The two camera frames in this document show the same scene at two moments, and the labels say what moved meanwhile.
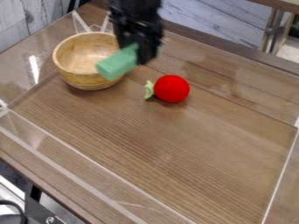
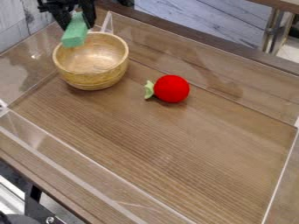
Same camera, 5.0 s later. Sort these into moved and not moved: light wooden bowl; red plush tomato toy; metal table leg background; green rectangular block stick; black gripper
Moved: black gripper; green rectangular block stick
Not moved: light wooden bowl; red plush tomato toy; metal table leg background
